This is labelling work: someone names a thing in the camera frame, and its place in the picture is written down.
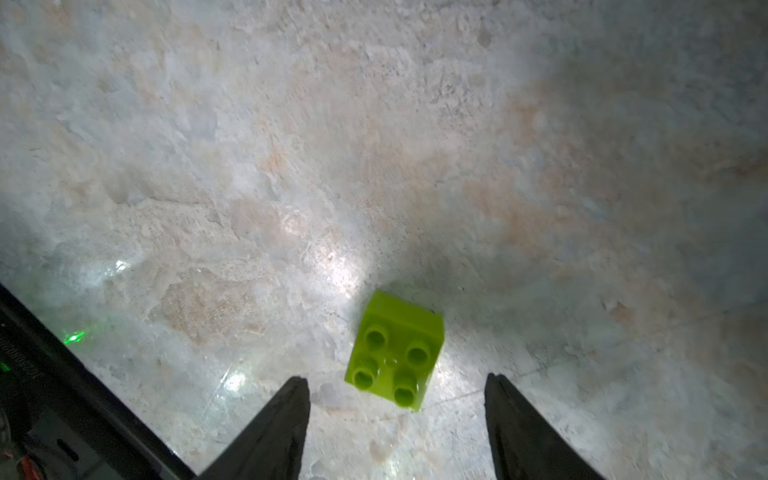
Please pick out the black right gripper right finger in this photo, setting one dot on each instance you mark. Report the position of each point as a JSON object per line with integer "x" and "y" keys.
{"x": 523, "y": 443}

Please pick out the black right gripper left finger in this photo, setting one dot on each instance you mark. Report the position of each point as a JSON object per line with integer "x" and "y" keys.
{"x": 271, "y": 446}

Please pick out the small green studded lego brick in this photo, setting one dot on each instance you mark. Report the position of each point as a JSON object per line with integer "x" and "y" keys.
{"x": 396, "y": 350}

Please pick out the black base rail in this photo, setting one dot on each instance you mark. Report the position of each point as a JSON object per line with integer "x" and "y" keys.
{"x": 58, "y": 421}

